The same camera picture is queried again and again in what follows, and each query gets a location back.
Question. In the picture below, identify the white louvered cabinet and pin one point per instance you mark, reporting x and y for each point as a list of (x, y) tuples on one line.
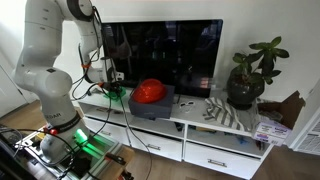
[(308, 133)]

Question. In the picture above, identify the white TV cabinet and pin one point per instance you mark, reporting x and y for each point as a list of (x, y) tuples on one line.
[(196, 115)]

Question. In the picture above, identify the small green box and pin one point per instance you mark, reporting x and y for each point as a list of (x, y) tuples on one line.
[(122, 91)]

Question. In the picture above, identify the robot base platform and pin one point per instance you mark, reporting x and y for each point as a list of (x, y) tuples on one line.
[(100, 148)]

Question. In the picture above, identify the white box with purple print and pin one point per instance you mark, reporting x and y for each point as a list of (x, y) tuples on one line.
[(271, 133)]

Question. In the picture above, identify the white cabinet drawer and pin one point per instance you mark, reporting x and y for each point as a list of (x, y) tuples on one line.
[(156, 145), (220, 161), (115, 131)]

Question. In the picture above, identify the dark round plant pot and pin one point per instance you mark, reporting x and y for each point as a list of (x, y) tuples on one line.
[(243, 91)]

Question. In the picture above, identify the dark blue box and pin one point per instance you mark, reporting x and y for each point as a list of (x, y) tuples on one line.
[(150, 108)]

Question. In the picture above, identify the brown cardboard piece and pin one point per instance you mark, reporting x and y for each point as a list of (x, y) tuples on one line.
[(286, 108)]

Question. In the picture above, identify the grey white striped cloth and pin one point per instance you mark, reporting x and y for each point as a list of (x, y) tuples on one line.
[(223, 113)]

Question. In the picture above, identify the white frame sunglasses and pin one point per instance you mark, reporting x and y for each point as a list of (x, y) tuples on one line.
[(186, 104)]

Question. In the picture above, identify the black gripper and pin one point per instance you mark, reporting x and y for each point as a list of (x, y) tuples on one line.
[(115, 85)]

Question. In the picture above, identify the black flat screen TV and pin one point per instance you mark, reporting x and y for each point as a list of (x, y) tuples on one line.
[(166, 53)]

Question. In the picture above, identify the green leafy plant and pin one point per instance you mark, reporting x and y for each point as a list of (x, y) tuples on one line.
[(263, 56)]

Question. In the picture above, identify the red dome helmet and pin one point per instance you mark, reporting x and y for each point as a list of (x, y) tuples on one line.
[(149, 90)]

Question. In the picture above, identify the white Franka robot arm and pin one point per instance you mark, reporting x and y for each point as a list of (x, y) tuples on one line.
[(50, 86)]

